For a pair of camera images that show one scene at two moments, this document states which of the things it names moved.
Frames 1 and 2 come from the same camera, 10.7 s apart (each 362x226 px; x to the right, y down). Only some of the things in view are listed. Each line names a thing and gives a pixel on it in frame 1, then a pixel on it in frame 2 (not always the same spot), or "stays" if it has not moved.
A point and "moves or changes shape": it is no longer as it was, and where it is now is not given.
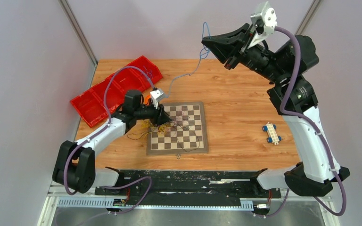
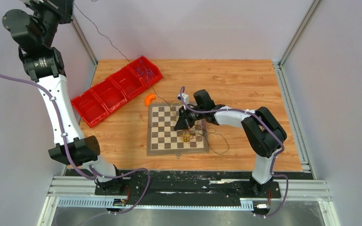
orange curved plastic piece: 147,98 stays
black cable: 132,136 -> 159,92
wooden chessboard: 186,133 stays
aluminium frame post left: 78,29 stays
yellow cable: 161,129 -> 186,135
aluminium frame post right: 308,17 stays
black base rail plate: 188,185 stays
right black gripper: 229,46 -> 184,122
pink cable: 171,124 moves or changes shape
